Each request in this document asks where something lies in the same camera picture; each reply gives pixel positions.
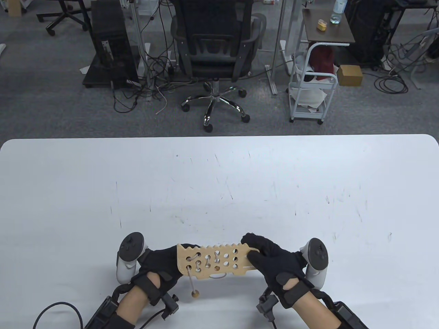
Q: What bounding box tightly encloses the person's right hand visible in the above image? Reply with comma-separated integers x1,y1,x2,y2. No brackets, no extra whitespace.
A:
241,234,328,309

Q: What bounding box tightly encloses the person's left hand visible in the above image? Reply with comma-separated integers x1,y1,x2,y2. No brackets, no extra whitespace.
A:
130,243,199,305

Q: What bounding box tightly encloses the wooden crocodile lacing toy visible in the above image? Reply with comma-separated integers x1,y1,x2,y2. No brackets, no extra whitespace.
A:
177,243,261,280

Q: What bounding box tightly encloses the cream rope with wooden needle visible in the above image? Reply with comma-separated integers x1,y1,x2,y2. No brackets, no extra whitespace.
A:
185,251,228,298

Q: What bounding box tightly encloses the person's left forearm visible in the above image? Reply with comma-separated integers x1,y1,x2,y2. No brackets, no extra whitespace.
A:
115,272,162,329

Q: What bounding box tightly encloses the person's right forearm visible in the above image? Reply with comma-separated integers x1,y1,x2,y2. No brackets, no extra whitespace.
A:
283,278,345,329

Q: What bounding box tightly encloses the black grey left hand controller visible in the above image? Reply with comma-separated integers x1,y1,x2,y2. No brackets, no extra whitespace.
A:
117,232,149,283

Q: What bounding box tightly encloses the black grey hand controller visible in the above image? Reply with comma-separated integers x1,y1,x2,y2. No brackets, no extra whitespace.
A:
300,237,330,289
117,232,149,283

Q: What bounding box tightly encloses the black grey right hand controller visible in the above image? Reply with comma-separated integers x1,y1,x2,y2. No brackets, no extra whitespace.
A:
300,237,330,289

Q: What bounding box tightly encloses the black left glove sensor module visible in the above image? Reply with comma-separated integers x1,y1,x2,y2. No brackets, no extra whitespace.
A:
159,293,179,320

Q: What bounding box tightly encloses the black glove sensor module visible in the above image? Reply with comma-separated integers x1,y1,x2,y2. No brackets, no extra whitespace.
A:
159,293,179,320
257,288,279,321

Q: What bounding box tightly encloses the black right glove sensor module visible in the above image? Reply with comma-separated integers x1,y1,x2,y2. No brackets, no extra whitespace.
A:
257,288,279,321

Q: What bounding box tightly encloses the white cloth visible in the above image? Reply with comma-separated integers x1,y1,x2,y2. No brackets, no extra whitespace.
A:
291,86,327,107

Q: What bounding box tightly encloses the white rolling cart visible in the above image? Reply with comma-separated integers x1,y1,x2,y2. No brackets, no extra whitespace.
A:
288,43,339,125

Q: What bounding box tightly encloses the brown cardboard box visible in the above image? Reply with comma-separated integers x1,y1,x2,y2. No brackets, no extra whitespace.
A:
336,64,364,87

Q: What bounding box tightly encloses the dark red bag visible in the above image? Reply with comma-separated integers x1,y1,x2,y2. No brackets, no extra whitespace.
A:
309,46,335,82

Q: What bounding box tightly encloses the grey desk leg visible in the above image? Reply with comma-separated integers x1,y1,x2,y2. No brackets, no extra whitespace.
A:
394,27,439,90

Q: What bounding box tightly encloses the dark brown side table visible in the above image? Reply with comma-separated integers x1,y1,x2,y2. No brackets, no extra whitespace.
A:
302,8,356,47

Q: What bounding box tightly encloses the black computer tower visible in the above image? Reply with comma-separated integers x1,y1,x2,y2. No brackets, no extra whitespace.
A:
90,0,139,86

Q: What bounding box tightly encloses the black mesh office chair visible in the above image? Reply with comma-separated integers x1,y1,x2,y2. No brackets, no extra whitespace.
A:
170,0,267,133

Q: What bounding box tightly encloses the black equipment cabinet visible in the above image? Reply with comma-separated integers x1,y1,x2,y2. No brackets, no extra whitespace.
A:
344,0,394,66

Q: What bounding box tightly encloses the clear plastic box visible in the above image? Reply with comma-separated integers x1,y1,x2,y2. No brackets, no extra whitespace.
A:
137,0,161,16

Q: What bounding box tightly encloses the clear water bottle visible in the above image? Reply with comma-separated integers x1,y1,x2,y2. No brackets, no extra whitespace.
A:
330,0,347,25

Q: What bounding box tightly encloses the black swivel chair base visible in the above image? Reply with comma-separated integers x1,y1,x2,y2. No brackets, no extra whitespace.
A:
36,0,91,37

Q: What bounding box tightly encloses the thin black left glove cable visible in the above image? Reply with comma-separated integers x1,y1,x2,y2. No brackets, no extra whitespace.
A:
137,308,165,329

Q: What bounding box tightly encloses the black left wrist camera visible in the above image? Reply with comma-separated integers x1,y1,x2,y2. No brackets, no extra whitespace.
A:
84,296,132,329

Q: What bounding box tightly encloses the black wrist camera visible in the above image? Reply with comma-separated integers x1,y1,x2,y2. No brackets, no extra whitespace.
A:
84,296,132,329
331,301,369,329

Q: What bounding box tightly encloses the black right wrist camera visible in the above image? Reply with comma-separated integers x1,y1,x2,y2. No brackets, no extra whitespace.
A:
331,301,369,329

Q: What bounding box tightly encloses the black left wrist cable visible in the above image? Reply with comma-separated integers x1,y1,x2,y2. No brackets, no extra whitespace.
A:
33,302,84,329

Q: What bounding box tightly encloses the thin white floor cable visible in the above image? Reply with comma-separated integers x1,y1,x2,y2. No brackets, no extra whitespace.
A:
155,85,168,116

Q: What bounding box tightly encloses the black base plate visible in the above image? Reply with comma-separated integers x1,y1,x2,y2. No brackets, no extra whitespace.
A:
82,53,141,90

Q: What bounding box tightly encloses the tangle of black floor cables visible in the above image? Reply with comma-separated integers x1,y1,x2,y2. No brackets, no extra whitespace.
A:
110,41,192,113

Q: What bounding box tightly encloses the coil of black cable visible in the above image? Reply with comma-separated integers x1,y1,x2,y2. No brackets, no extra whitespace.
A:
373,73,410,95

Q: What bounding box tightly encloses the aluminium frame post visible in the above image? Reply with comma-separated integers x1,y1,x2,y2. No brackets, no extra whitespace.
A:
271,0,288,96
128,0,152,102

